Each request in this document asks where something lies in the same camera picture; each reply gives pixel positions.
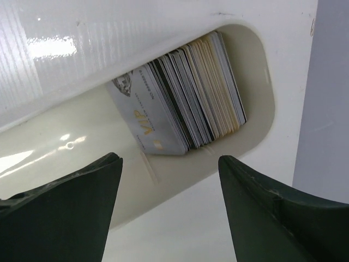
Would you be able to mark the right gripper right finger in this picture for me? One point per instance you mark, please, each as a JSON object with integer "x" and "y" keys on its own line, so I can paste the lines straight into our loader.
{"x": 271, "y": 221}

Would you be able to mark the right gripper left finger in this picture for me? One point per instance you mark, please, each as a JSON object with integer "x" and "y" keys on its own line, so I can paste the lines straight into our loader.
{"x": 67, "y": 219}

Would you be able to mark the stack of credit cards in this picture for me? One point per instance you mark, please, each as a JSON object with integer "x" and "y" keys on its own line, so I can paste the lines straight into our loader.
{"x": 182, "y": 100}

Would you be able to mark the white plastic tray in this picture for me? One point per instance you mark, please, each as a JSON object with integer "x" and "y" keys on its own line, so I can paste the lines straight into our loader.
{"x": 74, "y": 134}

